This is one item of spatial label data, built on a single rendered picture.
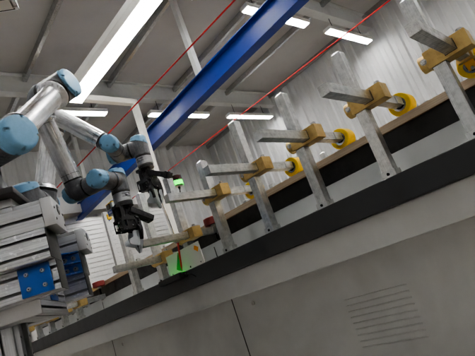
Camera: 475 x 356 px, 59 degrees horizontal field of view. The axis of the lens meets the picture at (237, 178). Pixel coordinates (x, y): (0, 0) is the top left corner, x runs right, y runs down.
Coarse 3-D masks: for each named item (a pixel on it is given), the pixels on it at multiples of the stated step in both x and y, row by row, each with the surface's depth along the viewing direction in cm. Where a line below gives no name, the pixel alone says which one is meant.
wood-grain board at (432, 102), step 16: (464, 80) 126; (416, 112) 137; (384, 128) 144; (352, 144) 153; (320, 160) 162; (304, 176) 168; (272, 192) 180; (240, 208) 193; (128, 272) 263; (96, 288) 293
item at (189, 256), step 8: (184, 248) 189; (192, 248) 185; (200, 248) 182; (168, 256) 198; (176, 256) 194; (184, 256) 189; (192, 256) 186; (200, 256) 182; (168, 264) 198; (176, 264) 194; (184, 264) 190; (192, 264) 186; (200, 264) 182; (176, 272) 194
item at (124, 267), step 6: (174, 252) 208; (150, 258) 198; (156, 258) 200; (120, 264) 187; (126, 264) 188; (132, 264) 190; (138, 264) 192; (144, 264) 195; (150, 264) 198; (114, 270) 185; (120, 270) 186; (126, 270) 188
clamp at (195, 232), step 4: (188, 228) 187; (192, 228) 185; (196, 228) 186; (200, 228) 188; (188, 232) 187; (192, 232) 185; (196, 232) 185; (200, 232) 187; (192, 236) 185; (196, 236) 184; (200, 236) 187; (184, 240) 189; (188, 240) 187; (192, 240) 191; (180, 244) 191
